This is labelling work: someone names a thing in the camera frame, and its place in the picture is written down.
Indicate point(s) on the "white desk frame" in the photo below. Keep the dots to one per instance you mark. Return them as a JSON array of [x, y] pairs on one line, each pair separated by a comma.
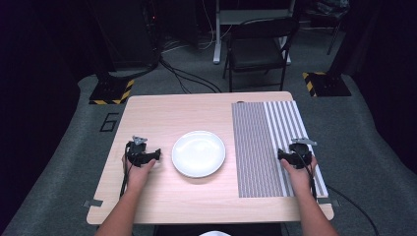
[[249, 14]]

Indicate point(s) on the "dark equipment rack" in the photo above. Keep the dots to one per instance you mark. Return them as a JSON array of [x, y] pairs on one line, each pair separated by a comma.
[[131, 32]]

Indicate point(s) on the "dark stand with clutter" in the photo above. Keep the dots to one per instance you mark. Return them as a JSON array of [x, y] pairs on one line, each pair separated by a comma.
[[327, 13]]

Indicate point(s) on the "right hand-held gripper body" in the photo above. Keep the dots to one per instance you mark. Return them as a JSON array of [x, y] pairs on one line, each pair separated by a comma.
[[300, 157]]

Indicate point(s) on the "black stand base striped edge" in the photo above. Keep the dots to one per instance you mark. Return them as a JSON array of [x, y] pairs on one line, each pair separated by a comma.
[[329, 85], [109, 91]]

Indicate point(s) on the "grey white striped placemat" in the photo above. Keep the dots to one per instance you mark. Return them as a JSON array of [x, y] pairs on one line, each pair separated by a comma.
[[259, 147]]

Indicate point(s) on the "grey tape strip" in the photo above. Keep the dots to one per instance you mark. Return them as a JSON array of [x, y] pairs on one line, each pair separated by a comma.
[[92, 203], [327, 201]]

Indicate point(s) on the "person's right hand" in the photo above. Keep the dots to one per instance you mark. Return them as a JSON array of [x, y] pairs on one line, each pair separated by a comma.
[[301, 180]]

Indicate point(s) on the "person's dark clothing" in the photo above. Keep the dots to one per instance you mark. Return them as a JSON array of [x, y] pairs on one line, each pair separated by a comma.
[[183, 230]]

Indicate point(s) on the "white round plate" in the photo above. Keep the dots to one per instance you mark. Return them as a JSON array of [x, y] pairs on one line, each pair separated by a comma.
[[198, 154]]

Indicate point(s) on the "black folding chair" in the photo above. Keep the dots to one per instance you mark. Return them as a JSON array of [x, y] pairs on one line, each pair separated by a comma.
[[259, 49]]

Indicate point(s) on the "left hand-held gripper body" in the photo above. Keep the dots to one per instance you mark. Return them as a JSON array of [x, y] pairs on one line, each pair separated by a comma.
[[136, 154]]

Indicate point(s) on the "person's left hand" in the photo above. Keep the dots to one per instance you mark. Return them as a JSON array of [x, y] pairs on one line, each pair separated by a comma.
[[137, 177]]

